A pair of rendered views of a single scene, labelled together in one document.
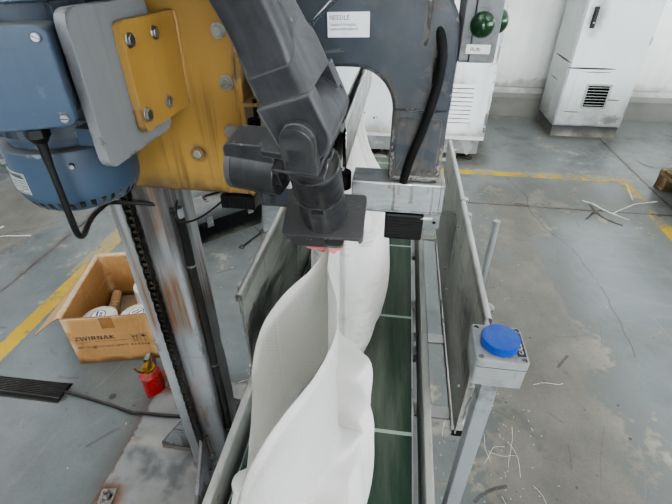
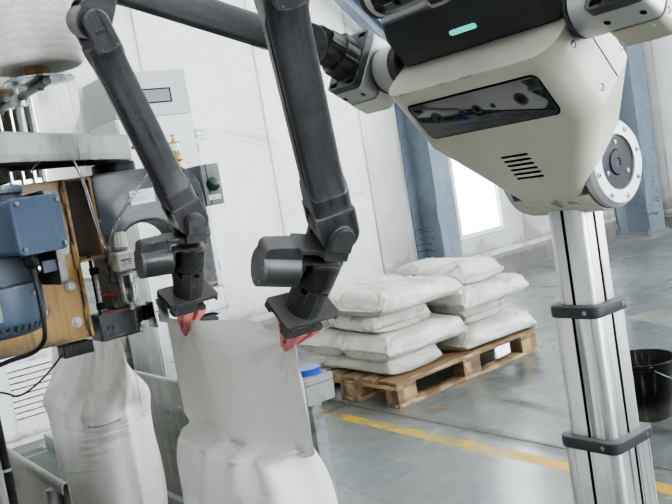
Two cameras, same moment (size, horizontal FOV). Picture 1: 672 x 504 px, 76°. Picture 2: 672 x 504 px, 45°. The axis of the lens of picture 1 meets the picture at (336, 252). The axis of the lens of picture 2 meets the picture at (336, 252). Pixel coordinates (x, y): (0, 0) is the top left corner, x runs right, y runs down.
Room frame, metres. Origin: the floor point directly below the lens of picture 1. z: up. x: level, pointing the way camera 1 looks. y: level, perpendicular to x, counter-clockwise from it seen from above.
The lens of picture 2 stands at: (-0.83, 0.89, 1.25)
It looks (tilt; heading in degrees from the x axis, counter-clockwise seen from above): 5 degrees down; 315
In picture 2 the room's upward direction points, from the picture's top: 10 degrees counter-clockwise
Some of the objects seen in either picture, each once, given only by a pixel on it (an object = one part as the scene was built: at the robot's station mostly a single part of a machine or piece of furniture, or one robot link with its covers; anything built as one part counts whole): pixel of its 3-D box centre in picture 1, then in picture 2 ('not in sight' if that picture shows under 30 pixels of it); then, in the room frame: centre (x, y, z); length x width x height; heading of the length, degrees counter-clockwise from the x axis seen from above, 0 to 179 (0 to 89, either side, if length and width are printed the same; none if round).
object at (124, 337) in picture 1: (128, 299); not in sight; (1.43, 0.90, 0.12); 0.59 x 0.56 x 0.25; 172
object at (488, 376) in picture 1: (495, 355); (309, 386); (0.49, -0.26, 0.81); 0.08 x 0.08 x 0.06; 82
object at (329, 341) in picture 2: not in sight; (359, 331); (2.54, -2.53, 0.32); 0.67 x 0.42 x 0.14; 86
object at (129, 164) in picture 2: not in sight; (113, 169); (0.70, -0.01, 1.35); 0.09 x 0.09 x 0.03
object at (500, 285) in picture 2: not in sight; (470, 291); (2.09, -3.08, 0.44); 0.68 x 0.44 x 0.15; 82
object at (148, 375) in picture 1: (146, 372); not in sight; (1.04, 0.68, 0.12); 0.15 x 0.08 x 0.23; 172
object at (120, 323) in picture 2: (287, 185); (113, 323); (0.66, 0.08, 1.04); 0.08 x 0.06 x 0.05; 82
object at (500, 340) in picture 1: (499, 341); (307, 372); (0.49, -0.26, 0.84); 0.06 x 0.06 x 0.02
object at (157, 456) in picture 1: (187, 424); not in sight; (0.84, 0.48, 0.10); 0.50 x 0.42 x 0.20; 172
